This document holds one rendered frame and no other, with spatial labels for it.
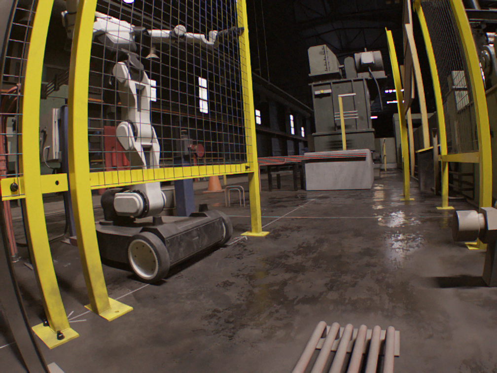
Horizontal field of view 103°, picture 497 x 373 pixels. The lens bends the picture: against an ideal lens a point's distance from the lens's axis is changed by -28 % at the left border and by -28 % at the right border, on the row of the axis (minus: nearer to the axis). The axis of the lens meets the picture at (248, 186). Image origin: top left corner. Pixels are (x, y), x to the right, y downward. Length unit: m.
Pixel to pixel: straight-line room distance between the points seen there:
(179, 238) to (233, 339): 0.55
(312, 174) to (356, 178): 0.67
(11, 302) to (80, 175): 0.41
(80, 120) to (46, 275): 0.44
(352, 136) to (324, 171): 1.00
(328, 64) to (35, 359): 5.31
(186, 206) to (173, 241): 1.04
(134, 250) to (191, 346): 0.54
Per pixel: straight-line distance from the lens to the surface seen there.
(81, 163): 0.84
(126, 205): 1.37
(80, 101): 0.87
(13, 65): 15.04
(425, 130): 4.59
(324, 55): 5.39
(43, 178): 0.84
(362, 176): 4.13
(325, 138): 4.96
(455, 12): 1.52
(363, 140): 4.87
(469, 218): 0.93
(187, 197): 2.12
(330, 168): 4.19
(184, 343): 0.73
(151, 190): 1.35
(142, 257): 1.10
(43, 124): 2.37
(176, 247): 1.12
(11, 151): 6.94
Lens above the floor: 0.42
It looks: 4 degrees down
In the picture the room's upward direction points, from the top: 4 degrees counter-clockwise
